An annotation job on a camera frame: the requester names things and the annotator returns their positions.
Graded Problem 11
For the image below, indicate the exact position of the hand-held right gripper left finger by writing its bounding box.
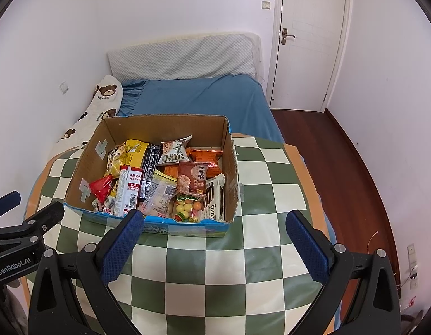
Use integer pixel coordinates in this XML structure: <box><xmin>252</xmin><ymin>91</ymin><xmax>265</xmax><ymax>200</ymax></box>
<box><xmin>28</xmin><ymin>209</ymin><xmax>145</xmax><ymax>335</ymax></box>

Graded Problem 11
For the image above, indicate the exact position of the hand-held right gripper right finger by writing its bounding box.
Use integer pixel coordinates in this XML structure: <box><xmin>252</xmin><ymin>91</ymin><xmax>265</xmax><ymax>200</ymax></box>
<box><xmin>285</xmin><ymin>210</ymin><xmax>401</xmax><ymax>335</ymax></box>

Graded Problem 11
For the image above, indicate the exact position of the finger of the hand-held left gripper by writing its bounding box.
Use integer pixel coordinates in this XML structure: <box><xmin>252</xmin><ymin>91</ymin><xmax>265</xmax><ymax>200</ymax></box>
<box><xmin>0</xmin><ymin>191</ymin><xmax>21</xmax><ymax>221</ymax></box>
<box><xmin>0</xmin><ymin>200</ymin><xmax>65</xmax><ymax>250</ymax></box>

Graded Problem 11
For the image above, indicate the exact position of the yellow chips packet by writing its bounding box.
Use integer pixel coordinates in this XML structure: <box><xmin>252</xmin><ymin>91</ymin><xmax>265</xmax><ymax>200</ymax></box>
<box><xmin>105</xmin><ymin>143</ymin><xmax>128</xmax><ymax>178</ymax></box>

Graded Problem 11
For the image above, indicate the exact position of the orange snack packet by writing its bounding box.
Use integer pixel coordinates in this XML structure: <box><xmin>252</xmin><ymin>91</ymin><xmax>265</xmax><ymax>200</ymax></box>
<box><xmin>185</xmin><ymin>147</ymin><xmax>223</xmax><ymax>174</ymax></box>
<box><xmin>157</xmin><ymin>165</ymin><xmax>181</xmax><ymax>179</ymax></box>

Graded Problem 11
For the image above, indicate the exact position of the cardboard box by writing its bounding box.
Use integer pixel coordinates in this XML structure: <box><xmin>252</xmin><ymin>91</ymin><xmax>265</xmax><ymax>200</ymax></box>
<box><xmin>63</xmin><ymin>113</ymin><xmax>244</xmax><ymax>238</ymax></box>

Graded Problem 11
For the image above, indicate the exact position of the small white snack packet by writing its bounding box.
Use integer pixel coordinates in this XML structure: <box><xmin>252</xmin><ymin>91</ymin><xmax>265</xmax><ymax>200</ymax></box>
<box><xmin>93</xmin><ymin>195</ymin><xmax>117</xmax><ymax>216</ymax></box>

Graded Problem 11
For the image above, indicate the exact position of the white red label packet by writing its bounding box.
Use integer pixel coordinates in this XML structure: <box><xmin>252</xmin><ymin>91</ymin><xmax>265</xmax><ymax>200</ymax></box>
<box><xmin>114</xmin><ymin>166</ymin><xmax>143</xmax><ymax>217</ymax></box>

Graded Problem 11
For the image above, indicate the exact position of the clear bread packet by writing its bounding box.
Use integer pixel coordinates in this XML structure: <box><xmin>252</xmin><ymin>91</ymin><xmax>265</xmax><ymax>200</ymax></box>
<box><xmin>142</xmin><ymin>171</ymin><xmax>177</xmax><ymax>217</ymax></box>

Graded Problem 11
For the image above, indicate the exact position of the red triangular packet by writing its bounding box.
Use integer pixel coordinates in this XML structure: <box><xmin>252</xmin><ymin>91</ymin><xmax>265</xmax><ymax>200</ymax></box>
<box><xmin>89</xmin><ymin>175</ymin><xmax>113</xmax><ymax>203</ymax></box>

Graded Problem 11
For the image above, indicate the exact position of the fruit candy packet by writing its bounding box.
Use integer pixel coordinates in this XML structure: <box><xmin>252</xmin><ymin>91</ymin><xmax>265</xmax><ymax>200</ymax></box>
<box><xmin>172</xmin><ymin>193</ymin><xmax>206</xmax><ymax>223</ymax></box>

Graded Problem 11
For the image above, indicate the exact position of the black snack packet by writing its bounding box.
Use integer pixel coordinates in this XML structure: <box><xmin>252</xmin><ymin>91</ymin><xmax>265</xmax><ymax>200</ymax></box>
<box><xmin>141</xmin><ymin>143</ymin><xmax>163</xmax><ymax>183</ymax></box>

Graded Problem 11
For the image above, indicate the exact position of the green white checkered blanket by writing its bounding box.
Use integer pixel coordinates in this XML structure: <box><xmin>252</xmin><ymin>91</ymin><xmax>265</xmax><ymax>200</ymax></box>
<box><xmin>23</xmin><ymin>133</ymin><xmax>336</xmax><ymax>335</ymax></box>

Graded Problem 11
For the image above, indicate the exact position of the brown cookie packet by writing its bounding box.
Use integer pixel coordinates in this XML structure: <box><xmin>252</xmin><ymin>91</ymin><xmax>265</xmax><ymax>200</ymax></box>
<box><xmin>177</xmin><ymin>161</ymin><xmax>207</xmax><ymax>196</ymax></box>

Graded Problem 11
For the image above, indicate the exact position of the yellow snack packet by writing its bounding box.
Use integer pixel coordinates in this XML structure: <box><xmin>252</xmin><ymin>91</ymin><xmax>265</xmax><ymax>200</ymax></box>
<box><xmin>125</xmin><ymin>140</ymin><xmax>150</xmax><ymax>168</ymax></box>

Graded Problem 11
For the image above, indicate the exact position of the white brown striped packet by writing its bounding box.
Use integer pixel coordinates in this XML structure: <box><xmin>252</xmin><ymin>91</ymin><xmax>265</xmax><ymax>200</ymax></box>
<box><xmin>201</xmin><ymin>174</ymin><xmax>226</xmax><ymax>222</ymax></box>

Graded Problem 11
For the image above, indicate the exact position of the bear print pillow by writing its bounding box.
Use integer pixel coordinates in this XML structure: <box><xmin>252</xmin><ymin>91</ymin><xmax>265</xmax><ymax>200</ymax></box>
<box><xmin>49</xmin><ymin>74</ymin><xmax>124</xmax><ymax>163</ymax></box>

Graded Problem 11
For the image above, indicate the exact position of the blue bed sheet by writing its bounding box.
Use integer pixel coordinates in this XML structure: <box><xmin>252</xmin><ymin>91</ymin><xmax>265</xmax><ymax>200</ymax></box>
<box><xmin>117</xmin><ymin>75</ymin><xmax>285</xmax><ymax>143</ymax></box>

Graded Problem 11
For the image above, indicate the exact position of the white door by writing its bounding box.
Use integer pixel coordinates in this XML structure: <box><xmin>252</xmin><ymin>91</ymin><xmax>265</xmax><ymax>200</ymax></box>
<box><xmin>266</xmin><ymin>0</ymin><xmax>352</xmax><ymax>113</ymax></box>

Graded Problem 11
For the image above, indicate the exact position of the grey quilted headboard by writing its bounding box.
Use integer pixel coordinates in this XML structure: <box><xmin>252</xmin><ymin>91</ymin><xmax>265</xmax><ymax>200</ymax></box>
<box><xmin>107</xmin><ymin>32</ymin><xmax>264</xmax><ymax>82</ymax></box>

